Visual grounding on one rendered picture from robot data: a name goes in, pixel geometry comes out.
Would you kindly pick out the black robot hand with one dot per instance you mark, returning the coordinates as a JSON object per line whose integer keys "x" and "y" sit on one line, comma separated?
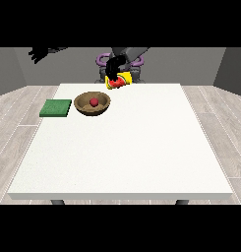
{"x": 112, "y": 67}
{"x": 39, "y": 54}

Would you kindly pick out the yellow cup with melon print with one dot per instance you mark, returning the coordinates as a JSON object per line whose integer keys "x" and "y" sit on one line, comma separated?
{"x": 122, "y": 79}

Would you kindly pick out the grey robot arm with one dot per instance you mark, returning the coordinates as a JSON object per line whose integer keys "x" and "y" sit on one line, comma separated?
{"x": 56, "y": 49}
{"x": 133, "y": 53}

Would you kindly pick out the small red ball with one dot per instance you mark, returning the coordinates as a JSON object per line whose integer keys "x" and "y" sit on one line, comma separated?
{"x": 94, "y": 102}

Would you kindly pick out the brown wooden bowl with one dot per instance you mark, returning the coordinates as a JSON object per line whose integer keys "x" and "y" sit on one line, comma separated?
{"x": 92, "y": 103}

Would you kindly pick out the green square pad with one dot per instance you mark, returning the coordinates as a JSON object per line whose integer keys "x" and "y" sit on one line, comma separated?
{"x": 55, "y": 108}

